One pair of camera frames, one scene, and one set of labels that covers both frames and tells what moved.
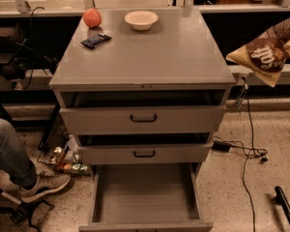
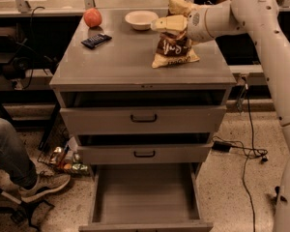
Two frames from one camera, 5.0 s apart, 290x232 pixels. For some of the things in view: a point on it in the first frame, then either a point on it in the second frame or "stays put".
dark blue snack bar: x=96 y=40 stays put
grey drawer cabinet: x=132 y=97 stays put
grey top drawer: x=146 y=120 stays put
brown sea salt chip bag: x=266 y=57 -> x=174 y=48
